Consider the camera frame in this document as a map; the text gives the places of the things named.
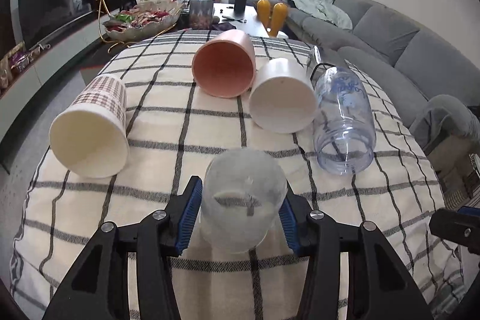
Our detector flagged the frosted clear plastic cup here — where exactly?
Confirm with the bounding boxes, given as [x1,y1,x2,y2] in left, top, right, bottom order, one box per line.
[199,148,287,253]

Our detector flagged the plaid paper cup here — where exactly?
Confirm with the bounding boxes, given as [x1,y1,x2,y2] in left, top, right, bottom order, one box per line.
[49,74,128,179]

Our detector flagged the white plastic cup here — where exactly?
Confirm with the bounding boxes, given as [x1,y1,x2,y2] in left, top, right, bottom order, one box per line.
[249,58,317,134]

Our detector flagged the clear glass cup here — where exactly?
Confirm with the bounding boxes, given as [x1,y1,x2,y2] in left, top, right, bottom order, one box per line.
[308,46,322,71]

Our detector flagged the pink plastic cup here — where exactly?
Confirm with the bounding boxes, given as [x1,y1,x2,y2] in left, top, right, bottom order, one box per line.
[191,30,256,98]

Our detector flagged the black cup on table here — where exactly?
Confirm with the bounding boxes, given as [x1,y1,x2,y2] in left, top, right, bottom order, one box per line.
[233,0,247,15]

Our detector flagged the clear blue plastic bottle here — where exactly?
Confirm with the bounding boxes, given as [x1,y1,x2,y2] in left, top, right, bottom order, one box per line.
[313,67,377,175]

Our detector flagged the checked white tablecloth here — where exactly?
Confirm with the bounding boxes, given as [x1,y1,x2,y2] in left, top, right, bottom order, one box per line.
[10,32,468,319]

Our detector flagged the white low tv cabinet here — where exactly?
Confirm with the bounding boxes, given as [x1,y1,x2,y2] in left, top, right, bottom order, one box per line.
[1,15,111,175]

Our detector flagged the grey sectional sofa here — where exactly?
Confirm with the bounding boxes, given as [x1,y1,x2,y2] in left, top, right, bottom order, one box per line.
[229,0,479,163]

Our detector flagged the two-tier gold snack stand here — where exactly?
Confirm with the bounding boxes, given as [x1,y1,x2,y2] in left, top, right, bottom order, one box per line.
[95,0,185,46]

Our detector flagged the yellow rabbit-ear stool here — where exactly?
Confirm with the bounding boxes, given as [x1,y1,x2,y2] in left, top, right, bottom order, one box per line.
[256,0,289,37]

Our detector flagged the glass jar with nuts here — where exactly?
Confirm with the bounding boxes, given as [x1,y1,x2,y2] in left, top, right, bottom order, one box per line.
[189,0,214,30]

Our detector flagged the dark coffee table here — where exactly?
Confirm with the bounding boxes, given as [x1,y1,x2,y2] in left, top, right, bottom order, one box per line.
[77,3,269,74]

